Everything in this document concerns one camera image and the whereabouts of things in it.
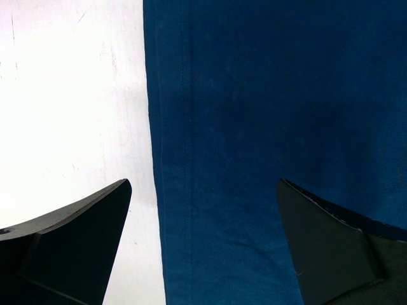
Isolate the blue t shirt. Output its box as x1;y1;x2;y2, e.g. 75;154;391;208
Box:
143;1;406;304

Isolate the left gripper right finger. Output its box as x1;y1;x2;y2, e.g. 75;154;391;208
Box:
276;179;406;305

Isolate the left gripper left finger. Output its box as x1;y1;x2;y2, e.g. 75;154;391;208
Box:
1;179;132;304

